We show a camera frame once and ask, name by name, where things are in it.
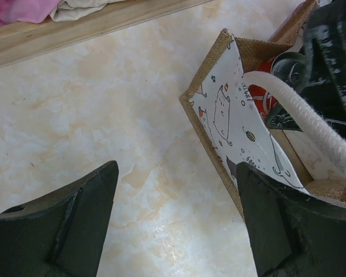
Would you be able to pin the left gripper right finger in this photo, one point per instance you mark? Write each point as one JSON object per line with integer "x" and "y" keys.
{"x": 291, "y": 233}

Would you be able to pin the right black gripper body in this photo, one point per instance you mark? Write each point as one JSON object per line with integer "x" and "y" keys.
{"x": 318, "y": 71}

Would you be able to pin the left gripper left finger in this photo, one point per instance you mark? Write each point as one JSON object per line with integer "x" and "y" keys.
{"x": 61, "y": 233}

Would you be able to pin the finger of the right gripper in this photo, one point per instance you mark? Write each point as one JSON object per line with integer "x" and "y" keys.
{"x": 278, "y": 118}

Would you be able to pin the red cola can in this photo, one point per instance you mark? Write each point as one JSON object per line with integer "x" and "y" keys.
{"x": 263, "y": 100}

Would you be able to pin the brown burlap canvas bag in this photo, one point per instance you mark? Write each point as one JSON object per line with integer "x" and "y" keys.
{"x": 224, "y": 116}

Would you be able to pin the cream folded cloth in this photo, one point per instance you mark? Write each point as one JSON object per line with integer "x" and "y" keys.
{"x": 72, "y": 10}

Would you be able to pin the pink t-shirt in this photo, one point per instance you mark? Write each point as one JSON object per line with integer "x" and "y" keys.
{"x": 30, "y": 11}

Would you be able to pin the wooden clothes rack frame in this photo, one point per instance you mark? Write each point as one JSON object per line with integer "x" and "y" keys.
{"x": 20, "y": 41}

